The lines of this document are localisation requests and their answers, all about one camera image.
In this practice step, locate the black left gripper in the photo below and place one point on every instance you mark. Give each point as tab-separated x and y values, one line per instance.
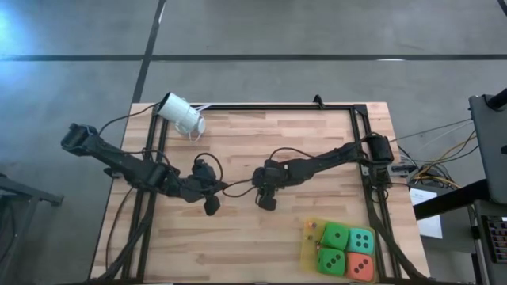
198	186

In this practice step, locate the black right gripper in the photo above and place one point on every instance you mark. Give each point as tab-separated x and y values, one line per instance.
273	174

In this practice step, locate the small pink die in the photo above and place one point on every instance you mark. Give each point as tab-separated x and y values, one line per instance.
311	225

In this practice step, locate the large green foam die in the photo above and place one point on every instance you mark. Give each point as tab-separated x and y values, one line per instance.
332	262
334	235

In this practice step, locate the large teal foam die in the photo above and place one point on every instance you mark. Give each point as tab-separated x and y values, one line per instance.
361	241

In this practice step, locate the large orange foam die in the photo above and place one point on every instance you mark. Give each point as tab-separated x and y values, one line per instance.
360	268

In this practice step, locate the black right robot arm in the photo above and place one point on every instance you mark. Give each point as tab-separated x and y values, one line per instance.
328	158

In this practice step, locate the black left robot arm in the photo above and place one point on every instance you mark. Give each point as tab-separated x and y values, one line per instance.
119	160

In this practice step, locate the yellow translucent plastic tray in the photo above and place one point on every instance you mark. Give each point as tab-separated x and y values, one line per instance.
309	257

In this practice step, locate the white paper sheet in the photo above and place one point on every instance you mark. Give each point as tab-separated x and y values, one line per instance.
431	227

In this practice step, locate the black desk bar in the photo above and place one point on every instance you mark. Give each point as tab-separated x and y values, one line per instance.
447	202

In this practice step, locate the dark grey stand leg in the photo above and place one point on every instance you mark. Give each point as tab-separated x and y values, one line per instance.
27	192

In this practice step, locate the grey monitor panel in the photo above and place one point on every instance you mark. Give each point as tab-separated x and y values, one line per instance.
491	150

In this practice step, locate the black keyboard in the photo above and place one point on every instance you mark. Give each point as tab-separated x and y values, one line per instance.
497	239

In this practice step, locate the black pole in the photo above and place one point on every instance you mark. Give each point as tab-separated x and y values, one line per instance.
499	99

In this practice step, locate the black aluminium table frame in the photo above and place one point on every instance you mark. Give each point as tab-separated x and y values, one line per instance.
277	107

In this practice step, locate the black frame clamp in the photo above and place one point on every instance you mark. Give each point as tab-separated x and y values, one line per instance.
318	101

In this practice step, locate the white cylindrical security camera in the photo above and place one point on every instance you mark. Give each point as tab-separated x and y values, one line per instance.
178	111

